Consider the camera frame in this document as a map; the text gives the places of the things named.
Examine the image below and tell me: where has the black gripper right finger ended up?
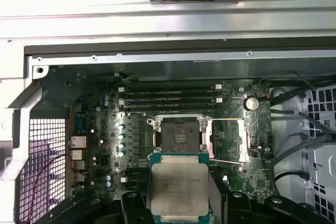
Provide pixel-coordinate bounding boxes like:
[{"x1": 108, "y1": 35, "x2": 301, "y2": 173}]
[{"x1": 208, "y1": 175, "x2": 336, "y2": 224}]

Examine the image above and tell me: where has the metal socket cover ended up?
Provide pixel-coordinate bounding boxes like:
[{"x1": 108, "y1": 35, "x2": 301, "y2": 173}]
[{"x1": 201, "y1": 115, "x2": 250, "y2": 164}]

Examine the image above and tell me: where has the metal locking lever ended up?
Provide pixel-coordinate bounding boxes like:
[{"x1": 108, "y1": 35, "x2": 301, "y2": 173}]
[{"x1": 209, "y1": 157, "x2": 244, "y2": 165}]

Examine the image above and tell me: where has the blue serial port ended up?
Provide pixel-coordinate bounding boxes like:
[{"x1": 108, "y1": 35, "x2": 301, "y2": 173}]
[{"x1": 74, "y1": 115, "x2": 88, "y2": 133}]

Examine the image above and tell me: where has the CPU with silver top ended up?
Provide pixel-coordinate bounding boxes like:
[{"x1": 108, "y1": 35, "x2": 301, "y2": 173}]
[{"x1": 146, "y1": 152, "x2": 211, "y2": 224}]

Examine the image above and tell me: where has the RAM slot with black clips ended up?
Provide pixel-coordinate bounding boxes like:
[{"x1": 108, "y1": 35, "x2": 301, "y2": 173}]
[
  {"x1": 123, "y1": 104, "x2": 217, "y2": 112},
  {"x1": 125, "y1": 166, "x2": 229, "y2": 177},
  {"x1": 123, "y1": 92, "x2": 217, "y2": 100}
]

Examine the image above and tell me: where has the silver coin battery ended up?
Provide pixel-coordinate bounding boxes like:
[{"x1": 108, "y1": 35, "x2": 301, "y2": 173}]
[{"x1": 245, "y1": 97, "x2": 259, "y2": 111}]

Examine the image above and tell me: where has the metal network port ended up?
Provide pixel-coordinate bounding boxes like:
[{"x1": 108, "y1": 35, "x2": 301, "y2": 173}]
[{"x1": 68, "y1": 136, "x2": 88, "y2": 148}]

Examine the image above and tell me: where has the CPU socket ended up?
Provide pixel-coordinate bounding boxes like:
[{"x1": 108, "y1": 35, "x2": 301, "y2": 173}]
[{"x1": 146, "y1": 113, "x2": 211, "y2": 156}]

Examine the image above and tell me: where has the RAM slot with white clips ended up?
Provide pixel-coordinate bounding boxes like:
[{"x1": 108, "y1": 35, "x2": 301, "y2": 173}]
[
  {"x1": 118, "y1": 84, "x2": 223, "y2": 94},
  {"x1": 119, "y1": 176, "x2": 229, "y2": 190},
  {"x1": 118, "y1": 97, "x2": 223, "y2": 106}
]

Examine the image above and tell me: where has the black wire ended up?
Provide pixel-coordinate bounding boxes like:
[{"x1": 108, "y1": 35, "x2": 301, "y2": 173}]
[
  {"x1": 256, "y1": 70, "x2": 318, "y2": 91},
  {"x1": 270, "y1": 132, "x2": 334, "y2": 172},
  {"x1": 272, "y1": 170, "x2": 313, "y2": 184}
]

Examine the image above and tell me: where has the green motherboard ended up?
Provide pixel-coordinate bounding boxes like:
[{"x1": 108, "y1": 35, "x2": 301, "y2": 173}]
[{"x1": 40, "y1": 78, "x2": 276, "y2": 209}]

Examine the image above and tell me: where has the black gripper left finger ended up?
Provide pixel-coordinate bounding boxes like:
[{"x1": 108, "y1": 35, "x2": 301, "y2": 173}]
[{"x1": 36, "y1": 191, "x2": 152, "y2": 224}]

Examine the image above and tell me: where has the black PC case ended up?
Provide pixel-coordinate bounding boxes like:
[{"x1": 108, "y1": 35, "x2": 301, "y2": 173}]
[{"x1": 0, "y1": 36, "x2": 336, "y2": 224}]

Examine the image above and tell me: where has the metal disk bay cage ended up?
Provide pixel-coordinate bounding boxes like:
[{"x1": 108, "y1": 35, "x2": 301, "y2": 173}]
[{"x1": 301, "y1": 84, "x2": 336, "y2": 224}]

